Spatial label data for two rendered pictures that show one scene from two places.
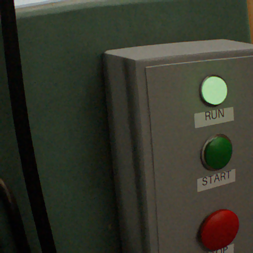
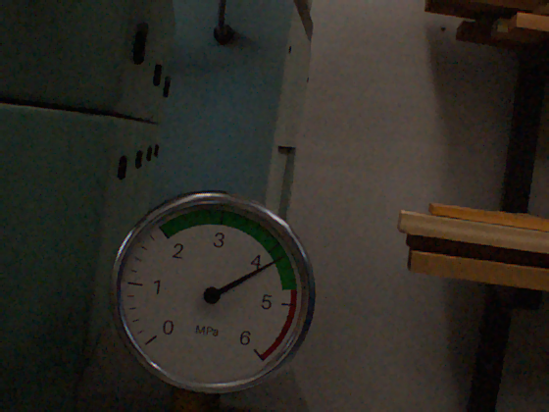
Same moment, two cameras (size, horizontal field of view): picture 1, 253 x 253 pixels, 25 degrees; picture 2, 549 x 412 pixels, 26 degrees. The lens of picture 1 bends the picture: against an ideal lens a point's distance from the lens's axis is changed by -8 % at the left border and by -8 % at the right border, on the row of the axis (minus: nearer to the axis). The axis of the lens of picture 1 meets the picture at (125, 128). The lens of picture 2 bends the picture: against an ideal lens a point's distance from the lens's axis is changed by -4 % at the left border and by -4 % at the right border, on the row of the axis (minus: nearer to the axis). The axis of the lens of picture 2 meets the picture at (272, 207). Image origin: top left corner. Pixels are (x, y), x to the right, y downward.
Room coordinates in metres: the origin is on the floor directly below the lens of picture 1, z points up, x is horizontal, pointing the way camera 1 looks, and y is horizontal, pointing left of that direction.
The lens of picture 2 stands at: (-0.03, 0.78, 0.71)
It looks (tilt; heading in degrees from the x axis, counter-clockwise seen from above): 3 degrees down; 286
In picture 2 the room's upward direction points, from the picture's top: 8 degrees clockwise
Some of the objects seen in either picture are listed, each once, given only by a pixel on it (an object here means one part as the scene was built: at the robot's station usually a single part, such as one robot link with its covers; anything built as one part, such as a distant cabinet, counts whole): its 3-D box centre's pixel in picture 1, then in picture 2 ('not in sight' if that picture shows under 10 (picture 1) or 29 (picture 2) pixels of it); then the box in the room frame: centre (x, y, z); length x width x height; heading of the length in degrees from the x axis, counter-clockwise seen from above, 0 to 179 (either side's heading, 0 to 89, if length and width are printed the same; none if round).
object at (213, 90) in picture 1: (215, 90); not in sight; (0.36, -0.06, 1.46); 0.02 x 0.01 x 0.02; 110
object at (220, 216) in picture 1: (219, 230); not in sight; (0.35, -0.06, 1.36); 0.03 x 0.01 x 0.03; 110
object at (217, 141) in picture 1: (218, 152); not in sight; (0.36, -0.06, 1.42); 0.02 x 0.01 x 0.02; 110
